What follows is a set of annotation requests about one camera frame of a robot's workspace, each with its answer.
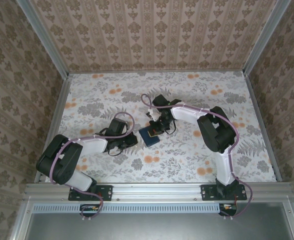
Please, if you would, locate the navy blue card holder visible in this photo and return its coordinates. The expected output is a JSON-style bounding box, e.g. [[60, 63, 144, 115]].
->
[[139, 126, 161, 147]]

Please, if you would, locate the floral patterned table cover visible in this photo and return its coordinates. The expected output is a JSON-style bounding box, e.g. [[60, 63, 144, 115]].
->
[[40, 71, 278, 185]]

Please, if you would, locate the black base controller board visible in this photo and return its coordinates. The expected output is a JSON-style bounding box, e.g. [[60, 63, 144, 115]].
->
[[218, 202, 238, 216], [79, 203, 102, 217]]

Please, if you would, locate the grey sheet metal panel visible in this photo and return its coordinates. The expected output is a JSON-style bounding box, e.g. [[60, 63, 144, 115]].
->
[[9, 202, 294, 240]]

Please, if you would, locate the thin black right gripper cable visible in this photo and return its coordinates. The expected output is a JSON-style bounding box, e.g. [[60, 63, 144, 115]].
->
[[165, 117, 177, 135]]

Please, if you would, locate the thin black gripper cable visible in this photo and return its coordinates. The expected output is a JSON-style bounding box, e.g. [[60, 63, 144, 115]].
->
[[98, 128, 128, 157], [165, 117, 177, 135]]

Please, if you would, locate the thin black left gripper cable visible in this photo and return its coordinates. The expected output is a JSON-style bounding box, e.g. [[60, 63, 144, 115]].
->
[[98, 128, 128, 157]]

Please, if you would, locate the aluminium table end rail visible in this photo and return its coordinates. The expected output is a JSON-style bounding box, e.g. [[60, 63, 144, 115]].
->
[[68, 68, 245, 75]]

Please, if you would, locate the aluminium table side rail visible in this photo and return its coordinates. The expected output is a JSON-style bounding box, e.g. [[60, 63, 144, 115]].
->
[[243, 72, 283, 183], [34, 73, 73, 185]]

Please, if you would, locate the white slotted cable duct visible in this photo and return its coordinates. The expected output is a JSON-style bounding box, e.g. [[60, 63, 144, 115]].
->
[[33, 202, 222, 214]]

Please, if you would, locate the aluminium frame post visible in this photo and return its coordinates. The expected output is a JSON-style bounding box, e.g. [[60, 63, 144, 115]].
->
[[243, 0, 294, 75], [18, 0, 70, 76]]

